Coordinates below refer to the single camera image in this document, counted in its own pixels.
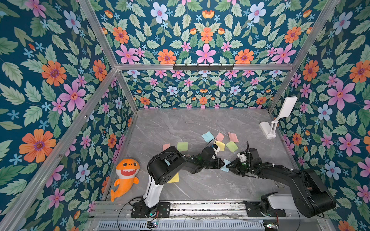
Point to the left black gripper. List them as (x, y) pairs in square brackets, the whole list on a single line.
[(217, 166)]

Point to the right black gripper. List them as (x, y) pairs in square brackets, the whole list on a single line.
[(237, 166)]

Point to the torn yellow memo page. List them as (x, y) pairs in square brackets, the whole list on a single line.
[(221, 145)]

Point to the torn green memo page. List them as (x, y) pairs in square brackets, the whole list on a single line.
[(232, 146)]

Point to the torn pink memo page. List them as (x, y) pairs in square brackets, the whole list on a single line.
[(220, 137)]

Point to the torn blue memo page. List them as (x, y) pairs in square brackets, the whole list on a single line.
[(208, 137)]

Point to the yellow memo pad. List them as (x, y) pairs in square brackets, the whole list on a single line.
[(174, 179)]

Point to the pink memo pad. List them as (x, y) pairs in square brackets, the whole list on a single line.
[(166, 146)]

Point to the green memo pad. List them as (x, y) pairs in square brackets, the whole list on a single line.
[(182, 146)]

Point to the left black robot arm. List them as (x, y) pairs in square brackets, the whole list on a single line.
[(164, 166)]

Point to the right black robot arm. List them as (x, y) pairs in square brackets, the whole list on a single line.
[(308, 194)]

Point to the white phone stand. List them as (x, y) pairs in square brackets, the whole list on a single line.
[(269, 128)]

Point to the orange shark plush toy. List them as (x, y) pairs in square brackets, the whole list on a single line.
[(126, 171)]

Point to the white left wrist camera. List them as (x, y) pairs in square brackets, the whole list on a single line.
[(215, 148)]

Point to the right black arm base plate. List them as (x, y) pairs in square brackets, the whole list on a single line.
[(262, 209)]

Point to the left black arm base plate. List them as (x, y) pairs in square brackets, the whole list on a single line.
[(161, 210)]

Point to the black hook rail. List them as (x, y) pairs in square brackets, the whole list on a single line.
[(203, 67)]

